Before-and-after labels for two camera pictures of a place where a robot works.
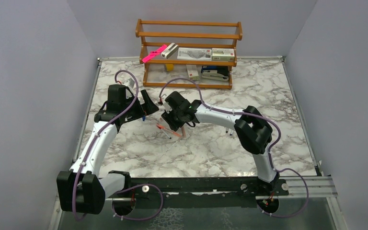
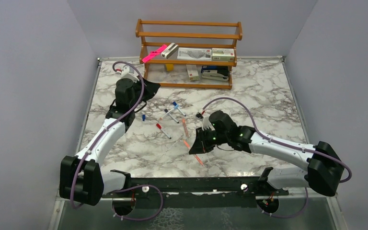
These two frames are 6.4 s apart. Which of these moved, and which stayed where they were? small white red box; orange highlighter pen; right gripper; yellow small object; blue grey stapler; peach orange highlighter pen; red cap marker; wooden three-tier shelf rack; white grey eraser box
Moved: right gripper; peach orange highlighter pen; orange highlighter pen
Stayed: blue grey stapler; yellow small object; small white red box; red cap marker; white grey eraser box; wooden three-tier shelf rack
